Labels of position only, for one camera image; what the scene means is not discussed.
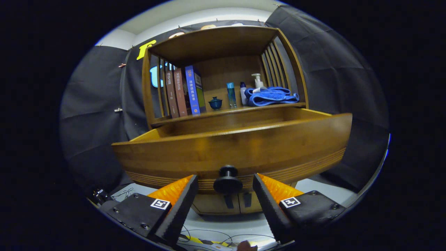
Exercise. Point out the wooden countertop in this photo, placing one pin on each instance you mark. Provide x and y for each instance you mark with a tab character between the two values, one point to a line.
223	112

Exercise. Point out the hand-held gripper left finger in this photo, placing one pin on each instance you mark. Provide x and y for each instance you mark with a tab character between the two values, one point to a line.
179	212

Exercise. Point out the clear bottle teal cap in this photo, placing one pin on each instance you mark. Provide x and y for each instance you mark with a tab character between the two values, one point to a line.
231	96

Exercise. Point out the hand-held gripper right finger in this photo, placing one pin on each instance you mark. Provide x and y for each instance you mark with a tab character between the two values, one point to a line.
271	209

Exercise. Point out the dark brown book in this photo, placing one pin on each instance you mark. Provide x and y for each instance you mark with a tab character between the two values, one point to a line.
171	94

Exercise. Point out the blue book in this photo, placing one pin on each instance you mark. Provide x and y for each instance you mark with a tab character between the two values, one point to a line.
192	90

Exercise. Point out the white bottle dark blue cap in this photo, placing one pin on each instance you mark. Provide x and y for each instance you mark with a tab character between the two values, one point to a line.
243	96

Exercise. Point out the reddish brown book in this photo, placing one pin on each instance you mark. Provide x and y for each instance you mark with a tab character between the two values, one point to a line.
180	92

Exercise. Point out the small blue lidded teacup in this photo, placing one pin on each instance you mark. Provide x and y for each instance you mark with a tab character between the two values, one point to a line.
215	103

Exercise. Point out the wooden cabinet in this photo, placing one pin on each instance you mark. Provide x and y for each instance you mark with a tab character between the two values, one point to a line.
216	45

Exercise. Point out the wooden drawer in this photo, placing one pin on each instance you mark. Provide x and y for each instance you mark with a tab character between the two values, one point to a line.
244	146

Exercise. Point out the white pump bottle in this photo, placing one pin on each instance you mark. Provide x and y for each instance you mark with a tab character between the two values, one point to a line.
258	82

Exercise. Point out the wooden cabinet door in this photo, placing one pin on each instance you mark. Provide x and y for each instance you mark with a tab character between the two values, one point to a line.
209	205
256	205

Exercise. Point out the folded blue towel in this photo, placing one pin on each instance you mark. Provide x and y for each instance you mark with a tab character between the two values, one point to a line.
271	97

